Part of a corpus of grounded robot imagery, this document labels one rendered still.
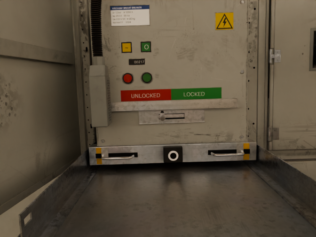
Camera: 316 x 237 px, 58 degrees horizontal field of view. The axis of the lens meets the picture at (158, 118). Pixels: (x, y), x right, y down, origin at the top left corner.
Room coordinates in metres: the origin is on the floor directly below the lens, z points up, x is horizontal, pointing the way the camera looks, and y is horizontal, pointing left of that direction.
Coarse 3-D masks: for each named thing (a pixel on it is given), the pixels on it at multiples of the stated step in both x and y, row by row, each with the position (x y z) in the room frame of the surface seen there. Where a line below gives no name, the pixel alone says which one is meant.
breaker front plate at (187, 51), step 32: (128, 0) 0.91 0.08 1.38; (160, 0) 0.91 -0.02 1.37; (192, 0) 0.91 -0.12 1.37; (224, 0) 0.91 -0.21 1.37; (128, 32) 0.91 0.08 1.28; (160, 32) 0.91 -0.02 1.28; (192, 32) 0.91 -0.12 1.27; (224, 32) 0.91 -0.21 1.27; (128, 64) 0.91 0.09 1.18; (160, 64) 0.91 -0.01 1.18; (192, 64) 0.91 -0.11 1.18; (224, 64) 0.91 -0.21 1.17; (224, 96) 0.91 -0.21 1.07; (128, 128) 0.91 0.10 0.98; (160, 128) 0.91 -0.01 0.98; (192, 128) 0.91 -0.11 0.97; (224, 128) 0.91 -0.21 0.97
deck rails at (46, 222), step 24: (72, 168) 0.74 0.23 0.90; (96, 168) 0.92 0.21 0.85; (264, 168) 0.84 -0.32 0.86; (288, 168) 0.68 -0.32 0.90; (48, 192) 0.57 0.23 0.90; (72, 192) 0.71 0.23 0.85; (288, 192) 0.67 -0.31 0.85; (312, 192) 0.57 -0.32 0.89; (24, 216) 0.47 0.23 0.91; (48, 216) 0.56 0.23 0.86; (312, 216) 0.54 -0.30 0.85
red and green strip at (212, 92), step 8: (184, 88) 0.91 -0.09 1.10; (192, 88) 0.91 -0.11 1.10; (200, 88) 0.91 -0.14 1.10; (208, 88) 0.91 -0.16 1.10; (216, 88) 0.91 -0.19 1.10; (128, 96) 0.91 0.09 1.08; (136, 96) 0.91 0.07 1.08; (144, 96) 0.91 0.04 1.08; (152, 96) 0.91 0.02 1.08; (160, 96) 0.91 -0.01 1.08; (168, 96) 0.91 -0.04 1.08; (176, 96) 0.91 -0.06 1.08; (184, 96) 0.91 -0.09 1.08; (192, 96) 0.91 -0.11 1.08; (200, 96) 0.91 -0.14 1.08; (208, 96) 0.91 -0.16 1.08; (216, 96) 0.91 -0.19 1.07
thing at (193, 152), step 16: (96, 144) 0.94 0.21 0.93; (160, 144) 0.91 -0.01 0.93; (176, 144) 0.90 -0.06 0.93; (192, 144) 0.90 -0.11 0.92; (208, 144) 0.90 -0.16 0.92; (224, 144) 0.90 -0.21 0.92; (256, 144) 0.90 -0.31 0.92; (96, 160) 0.90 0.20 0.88; (112, 160) 0.90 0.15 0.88; (128, 160) 0.90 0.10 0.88; (144, 160) 0.90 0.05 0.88; (160, 160) 0.90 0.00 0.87; (192, 160) 0.90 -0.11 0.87; (208, 160) 0.90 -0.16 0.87; (224, 160) 0.90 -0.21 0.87
